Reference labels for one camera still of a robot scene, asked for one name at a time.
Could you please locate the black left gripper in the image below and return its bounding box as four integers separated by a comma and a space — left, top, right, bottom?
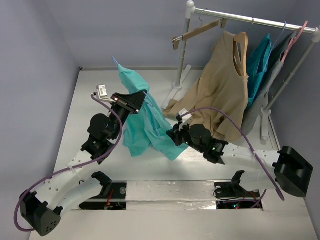
108, 89, 147, 140

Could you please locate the teal t shirt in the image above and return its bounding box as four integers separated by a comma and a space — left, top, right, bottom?
117, 64, 188, 161

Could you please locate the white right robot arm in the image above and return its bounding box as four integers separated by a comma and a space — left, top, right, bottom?
166, 122, 314, 198

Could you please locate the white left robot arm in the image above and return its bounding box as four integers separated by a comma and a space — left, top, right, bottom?
18, 90, 147, 237

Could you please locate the grey hanging shirt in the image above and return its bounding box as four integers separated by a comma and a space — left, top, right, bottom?
241, 32, 297, 140

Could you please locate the wooden clip hanger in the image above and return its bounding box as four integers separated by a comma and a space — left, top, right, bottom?
171, 8, 228, 51

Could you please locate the turquoise hanging shirt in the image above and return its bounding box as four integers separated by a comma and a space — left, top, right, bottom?
246, 33, 272, 110

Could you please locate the pink hanger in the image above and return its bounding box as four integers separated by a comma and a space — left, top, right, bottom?
281, 21, 309, 63

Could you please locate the beige tank top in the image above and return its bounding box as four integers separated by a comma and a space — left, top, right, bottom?
163, 31, 248, 142

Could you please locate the white clothes rack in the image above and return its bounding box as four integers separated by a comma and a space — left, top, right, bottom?
161, 0, 320, 146

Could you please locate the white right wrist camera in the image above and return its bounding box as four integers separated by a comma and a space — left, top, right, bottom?
176, 108, 192, 125

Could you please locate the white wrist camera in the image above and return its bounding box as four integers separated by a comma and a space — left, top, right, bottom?
91, 84, 115, 103
176, 108, 192, 125

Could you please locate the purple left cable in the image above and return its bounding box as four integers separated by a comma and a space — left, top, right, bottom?
13, 92, 124, 231

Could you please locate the purple cable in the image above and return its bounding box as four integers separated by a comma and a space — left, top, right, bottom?
13, 92, 124, 231
177, 106, 286, 210

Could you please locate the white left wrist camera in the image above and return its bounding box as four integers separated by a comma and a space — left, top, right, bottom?
91, 84, 115, 103

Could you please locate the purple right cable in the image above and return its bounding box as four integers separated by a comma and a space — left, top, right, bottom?
177, 106, 286, 210

